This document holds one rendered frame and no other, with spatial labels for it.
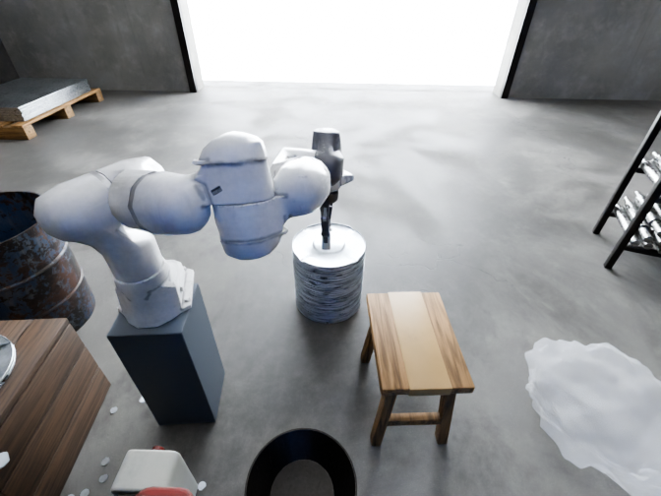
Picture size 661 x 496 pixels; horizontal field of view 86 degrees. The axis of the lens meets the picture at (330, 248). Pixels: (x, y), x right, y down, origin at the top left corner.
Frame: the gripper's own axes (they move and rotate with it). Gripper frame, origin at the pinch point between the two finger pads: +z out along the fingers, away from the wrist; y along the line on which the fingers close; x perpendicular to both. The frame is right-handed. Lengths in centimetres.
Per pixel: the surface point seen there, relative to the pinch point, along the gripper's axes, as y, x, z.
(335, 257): -5.5, 3.2, 11.6
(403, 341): 32.7, 25.6, 9.2
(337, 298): -0.1, 4.8, 28.0
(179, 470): 80, -12, -17
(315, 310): 0.4, -4.2, 35.3
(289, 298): -11.5, -17.3, 42.2
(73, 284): 8, -98, 24
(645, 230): -50, 143, 19
